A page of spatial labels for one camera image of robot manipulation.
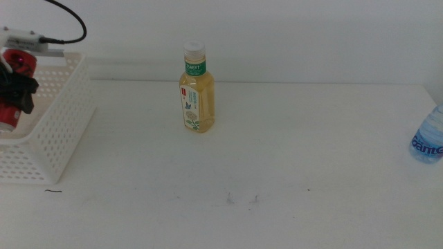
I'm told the yellow tea bottle green label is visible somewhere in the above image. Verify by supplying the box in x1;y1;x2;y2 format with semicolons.
179;39;216;133

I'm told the black left camera cable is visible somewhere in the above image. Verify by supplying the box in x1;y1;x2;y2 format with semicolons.
38;0;87;45

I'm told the white perforated plastic basket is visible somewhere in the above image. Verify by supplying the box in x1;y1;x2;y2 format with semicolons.
0;48;98;185

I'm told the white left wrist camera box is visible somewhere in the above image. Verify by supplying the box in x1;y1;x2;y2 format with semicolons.
0;26;46;53

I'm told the clear water bottle blue label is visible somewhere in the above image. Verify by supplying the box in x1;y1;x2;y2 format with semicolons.
408;104;443;165

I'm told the red cola can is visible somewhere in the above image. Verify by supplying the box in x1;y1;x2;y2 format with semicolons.
0;48;38;133

